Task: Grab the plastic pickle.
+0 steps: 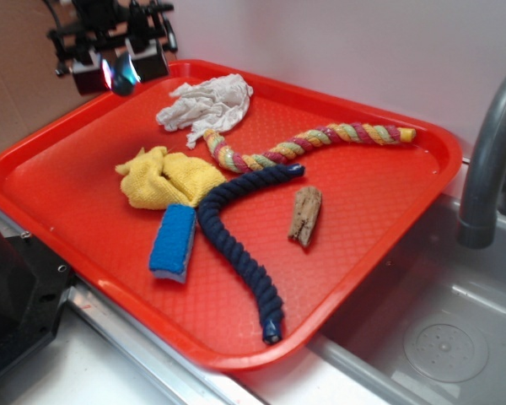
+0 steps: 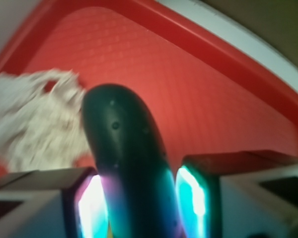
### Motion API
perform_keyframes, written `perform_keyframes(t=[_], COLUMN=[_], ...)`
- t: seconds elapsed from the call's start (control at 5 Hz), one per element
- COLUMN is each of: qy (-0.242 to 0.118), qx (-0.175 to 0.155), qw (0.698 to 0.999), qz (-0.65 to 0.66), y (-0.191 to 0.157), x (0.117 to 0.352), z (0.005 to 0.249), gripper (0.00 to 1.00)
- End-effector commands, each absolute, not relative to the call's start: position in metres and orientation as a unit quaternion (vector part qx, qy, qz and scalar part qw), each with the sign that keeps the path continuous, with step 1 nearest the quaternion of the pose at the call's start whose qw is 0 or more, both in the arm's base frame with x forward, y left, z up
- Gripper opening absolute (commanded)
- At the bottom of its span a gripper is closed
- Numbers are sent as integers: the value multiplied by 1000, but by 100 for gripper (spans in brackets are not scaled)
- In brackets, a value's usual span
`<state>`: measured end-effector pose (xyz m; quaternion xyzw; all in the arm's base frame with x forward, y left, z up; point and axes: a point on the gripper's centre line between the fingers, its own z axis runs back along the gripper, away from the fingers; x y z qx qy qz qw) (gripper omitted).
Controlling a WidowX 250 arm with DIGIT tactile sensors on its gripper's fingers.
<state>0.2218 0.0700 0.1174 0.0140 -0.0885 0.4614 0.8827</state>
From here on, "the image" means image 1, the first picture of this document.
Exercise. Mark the blue sponge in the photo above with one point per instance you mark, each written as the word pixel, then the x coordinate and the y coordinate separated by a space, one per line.
pixel 172 247

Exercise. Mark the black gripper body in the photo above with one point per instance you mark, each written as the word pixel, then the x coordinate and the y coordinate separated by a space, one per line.
pixel 99 26

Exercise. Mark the brown cardboard panel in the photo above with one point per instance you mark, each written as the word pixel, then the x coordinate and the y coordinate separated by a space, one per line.
pixel 31 95

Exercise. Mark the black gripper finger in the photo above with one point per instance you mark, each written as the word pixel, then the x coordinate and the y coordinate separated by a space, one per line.
pixel 93 76
pixel 149 62

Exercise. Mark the crumpled white paper towel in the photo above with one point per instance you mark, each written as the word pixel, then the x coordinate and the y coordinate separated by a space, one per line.
pixel 219 104

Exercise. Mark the red plastic tray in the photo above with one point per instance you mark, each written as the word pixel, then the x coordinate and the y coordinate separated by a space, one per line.
pixel 61 185

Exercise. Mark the grey faucet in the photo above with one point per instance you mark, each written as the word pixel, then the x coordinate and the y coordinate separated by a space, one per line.
pixel 484 193

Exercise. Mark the dark green plastic pickle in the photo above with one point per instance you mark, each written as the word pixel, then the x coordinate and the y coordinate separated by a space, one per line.
pixel 124 77

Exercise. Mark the yellow microfiber cloth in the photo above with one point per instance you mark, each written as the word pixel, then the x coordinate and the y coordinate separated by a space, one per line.
pixel 156 179

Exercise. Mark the grey sink basin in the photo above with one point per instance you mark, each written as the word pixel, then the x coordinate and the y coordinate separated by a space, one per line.
pixel 428 325

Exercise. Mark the brown wood piece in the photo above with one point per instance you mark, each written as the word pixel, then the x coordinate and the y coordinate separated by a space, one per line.
pixel 306 210

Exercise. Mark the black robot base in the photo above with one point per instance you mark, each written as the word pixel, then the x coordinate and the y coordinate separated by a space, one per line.
pixel 34 284

